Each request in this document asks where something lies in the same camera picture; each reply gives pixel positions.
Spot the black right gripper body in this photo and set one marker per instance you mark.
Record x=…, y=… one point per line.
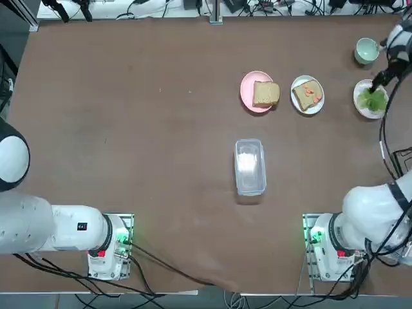
x=393, y=71

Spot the green lettuce leaf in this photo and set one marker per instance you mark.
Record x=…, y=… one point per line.
x=375, y=103

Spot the pale green bowl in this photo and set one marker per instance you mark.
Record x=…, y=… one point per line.
x=365, y=48

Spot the orange carrot slices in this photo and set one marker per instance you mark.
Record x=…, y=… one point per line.
x=310, y=92

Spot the brown bread slice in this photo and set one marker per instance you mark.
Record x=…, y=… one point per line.
x=304, y=99
x=265, y=94

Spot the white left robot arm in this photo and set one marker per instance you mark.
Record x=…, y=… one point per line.
x=64, y=225

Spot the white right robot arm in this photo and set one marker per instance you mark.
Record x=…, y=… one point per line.
x=363, y=219

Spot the pale pinkish plate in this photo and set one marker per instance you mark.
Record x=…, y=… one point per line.
x=362, y=111

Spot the white round plate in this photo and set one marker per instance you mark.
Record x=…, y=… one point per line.
x=297, y=80

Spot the pink round plate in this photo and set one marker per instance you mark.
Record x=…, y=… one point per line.
x=248, y=90

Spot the clear plastic container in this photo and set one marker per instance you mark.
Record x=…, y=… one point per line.
x=250, y=167

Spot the black tripod legs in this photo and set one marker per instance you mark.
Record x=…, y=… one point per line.
x=62, y=9

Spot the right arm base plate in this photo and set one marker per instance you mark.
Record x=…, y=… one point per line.
x=307, y=225

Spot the silver aluminium post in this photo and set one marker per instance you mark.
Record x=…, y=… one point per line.
x=216, y=13

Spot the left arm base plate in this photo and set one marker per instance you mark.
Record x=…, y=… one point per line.
x=127, y=222

